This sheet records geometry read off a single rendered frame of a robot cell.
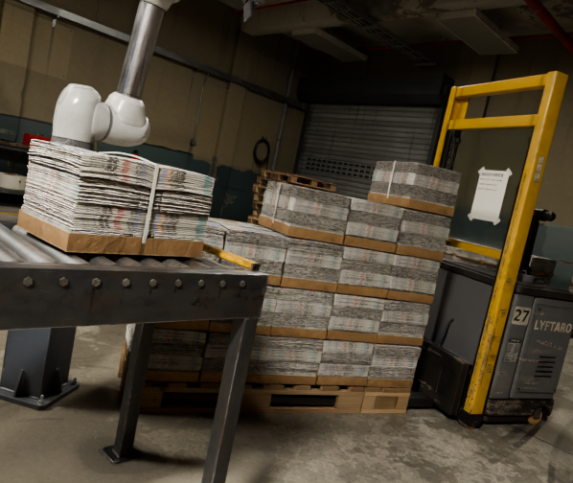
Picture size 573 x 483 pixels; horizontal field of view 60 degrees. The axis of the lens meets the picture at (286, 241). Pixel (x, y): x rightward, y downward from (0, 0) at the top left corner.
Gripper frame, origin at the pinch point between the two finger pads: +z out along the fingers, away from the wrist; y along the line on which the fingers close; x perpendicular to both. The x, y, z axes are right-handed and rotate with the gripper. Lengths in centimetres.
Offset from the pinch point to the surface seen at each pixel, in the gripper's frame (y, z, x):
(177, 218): 0, 58, 24
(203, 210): 7, 54, 22
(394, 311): 146, 44, 65
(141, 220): -9, 62, 24
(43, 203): -29, 58, 36
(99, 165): -24, 56, 16
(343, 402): 137, 83, 97
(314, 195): 84, 4, 53
